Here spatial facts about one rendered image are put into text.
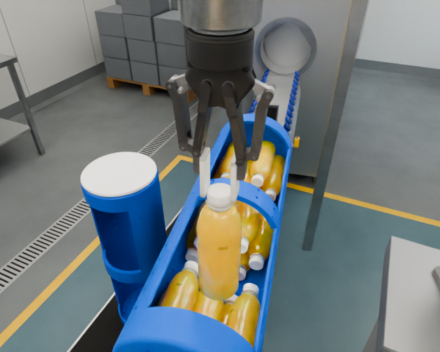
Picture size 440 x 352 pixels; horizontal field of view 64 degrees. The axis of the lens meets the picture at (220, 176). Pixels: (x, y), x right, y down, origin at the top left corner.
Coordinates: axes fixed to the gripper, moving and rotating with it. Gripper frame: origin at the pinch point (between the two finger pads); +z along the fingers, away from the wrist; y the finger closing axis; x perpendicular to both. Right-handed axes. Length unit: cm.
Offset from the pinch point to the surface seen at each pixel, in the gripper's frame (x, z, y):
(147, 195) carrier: -49, 52, 40
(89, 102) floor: -304, 151, 240
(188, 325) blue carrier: 8.1, 27.1, 3.4
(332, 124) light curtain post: -130, 56, -27
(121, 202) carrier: -42, 50, 46
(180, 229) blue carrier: -16.3, 30.0, 13.8
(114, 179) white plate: -50, 47, 52
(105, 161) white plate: -59, 47, 61
